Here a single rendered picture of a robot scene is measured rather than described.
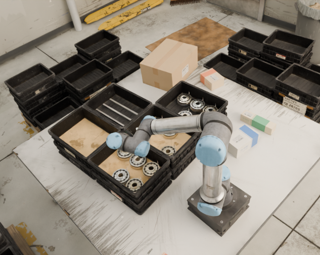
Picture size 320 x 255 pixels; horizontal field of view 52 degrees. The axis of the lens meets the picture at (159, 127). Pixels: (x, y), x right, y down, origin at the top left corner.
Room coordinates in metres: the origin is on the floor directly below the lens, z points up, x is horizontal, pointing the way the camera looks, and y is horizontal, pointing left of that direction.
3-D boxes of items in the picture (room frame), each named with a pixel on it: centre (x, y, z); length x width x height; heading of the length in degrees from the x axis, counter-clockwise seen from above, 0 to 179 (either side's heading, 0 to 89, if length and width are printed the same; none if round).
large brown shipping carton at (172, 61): (2.22, -0.15, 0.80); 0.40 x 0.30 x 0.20; 141
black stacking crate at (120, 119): (1.68, 0.26, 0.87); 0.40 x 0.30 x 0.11; 43
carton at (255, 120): (1.52, -0.68, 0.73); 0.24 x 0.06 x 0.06; 42
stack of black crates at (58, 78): (2.86, 0.85, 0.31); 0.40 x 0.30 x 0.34; 128
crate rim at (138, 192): (1.18, 0.21, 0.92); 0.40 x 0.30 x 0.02; 43
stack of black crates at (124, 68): (2.80, 0.29, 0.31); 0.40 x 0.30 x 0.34; 128
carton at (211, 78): (2.04, -0.47, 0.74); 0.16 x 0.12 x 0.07; 24
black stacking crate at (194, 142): (1.39, -0.01, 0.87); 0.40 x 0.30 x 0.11; 43
